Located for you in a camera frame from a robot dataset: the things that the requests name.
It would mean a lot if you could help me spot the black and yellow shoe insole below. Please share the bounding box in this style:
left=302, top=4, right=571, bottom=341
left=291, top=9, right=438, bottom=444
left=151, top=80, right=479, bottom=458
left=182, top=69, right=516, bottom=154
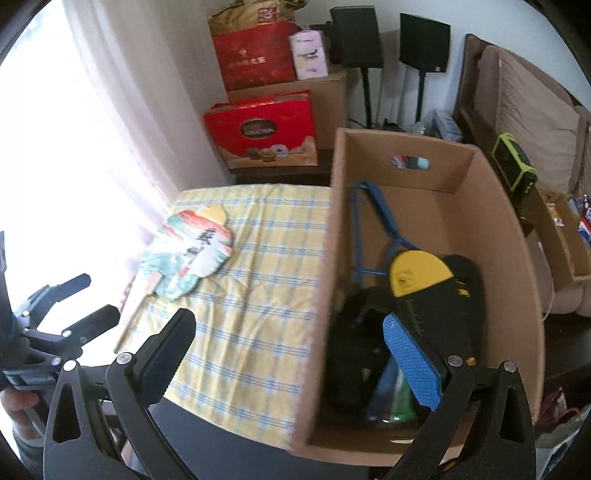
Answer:
left=390, top=250, right=477, bottom=366

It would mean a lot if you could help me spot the painted paper hand fan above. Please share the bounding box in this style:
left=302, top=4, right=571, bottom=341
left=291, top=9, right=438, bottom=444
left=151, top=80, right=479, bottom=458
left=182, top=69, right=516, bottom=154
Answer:
left=139, top=204, right=233, bottom=301

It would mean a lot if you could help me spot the person's left hand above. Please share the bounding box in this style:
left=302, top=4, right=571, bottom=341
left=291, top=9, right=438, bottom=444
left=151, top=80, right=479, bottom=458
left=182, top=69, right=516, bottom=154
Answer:
left=1, top=387, right=42, bottom=440

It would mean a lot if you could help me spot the yellow blue plaid cloth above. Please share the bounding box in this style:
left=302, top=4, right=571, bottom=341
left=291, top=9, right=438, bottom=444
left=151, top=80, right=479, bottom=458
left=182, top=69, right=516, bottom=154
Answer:
left=120, top=184, right=331, bottom=449

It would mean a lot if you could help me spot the brown cardboard box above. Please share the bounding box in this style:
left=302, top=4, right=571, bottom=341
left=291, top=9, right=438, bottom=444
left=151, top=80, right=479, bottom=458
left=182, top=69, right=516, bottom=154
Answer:
left=290, top=129, right=545, bottom=478

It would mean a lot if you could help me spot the small cardboard box right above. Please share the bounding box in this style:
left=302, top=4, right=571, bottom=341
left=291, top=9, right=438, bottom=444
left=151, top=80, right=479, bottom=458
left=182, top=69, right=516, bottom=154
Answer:
left=527, top=187, right=590, bottom=292

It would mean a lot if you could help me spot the green yellow radio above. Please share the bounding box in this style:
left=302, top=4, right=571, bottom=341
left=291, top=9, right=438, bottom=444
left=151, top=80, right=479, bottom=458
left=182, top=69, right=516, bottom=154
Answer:
left=492, top=133, right=538, bottom=198

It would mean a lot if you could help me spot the white curtain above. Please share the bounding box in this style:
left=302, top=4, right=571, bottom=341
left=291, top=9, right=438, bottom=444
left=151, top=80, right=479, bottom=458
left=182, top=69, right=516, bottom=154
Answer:
left=1, top=1, right=230, bottom=333

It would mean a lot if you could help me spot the red chocolate gift box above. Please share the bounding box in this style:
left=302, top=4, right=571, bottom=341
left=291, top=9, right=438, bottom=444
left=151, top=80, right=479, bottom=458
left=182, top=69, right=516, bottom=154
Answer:
left=204, top=90, right=318, bottom=170

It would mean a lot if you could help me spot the beige sofa cushion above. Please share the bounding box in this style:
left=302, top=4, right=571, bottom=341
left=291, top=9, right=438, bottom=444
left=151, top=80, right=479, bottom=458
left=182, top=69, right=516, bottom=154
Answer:
left=474, top=46, right=579, bottom=193

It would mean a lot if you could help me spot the black speaker right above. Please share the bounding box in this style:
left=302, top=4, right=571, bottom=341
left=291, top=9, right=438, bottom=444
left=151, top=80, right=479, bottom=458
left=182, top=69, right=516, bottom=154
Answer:
left=400, top=13, right=451, bottom=73

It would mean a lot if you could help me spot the black speaker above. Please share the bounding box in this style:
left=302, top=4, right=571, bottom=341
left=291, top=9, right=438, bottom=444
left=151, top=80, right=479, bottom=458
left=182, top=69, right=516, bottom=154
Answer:
left=400, top=13, right=451, bottom=73
left=329, top=5, right=384, bottom=69

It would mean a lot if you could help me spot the pink tissue pack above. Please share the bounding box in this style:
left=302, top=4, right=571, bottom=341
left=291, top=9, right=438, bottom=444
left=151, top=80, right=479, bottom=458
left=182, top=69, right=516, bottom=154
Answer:
left=290, top=30, right=329, bottom=81

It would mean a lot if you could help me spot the dark red gift bag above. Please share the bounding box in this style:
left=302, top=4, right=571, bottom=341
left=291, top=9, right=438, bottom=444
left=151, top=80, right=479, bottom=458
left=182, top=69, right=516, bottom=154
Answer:
left=213, top=21, right=301, bottom=91

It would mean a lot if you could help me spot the black speaker left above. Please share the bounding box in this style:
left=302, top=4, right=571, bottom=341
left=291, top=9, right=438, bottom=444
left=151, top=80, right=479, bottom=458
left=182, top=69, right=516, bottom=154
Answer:
left=329, top=5, right=384, bottom=69

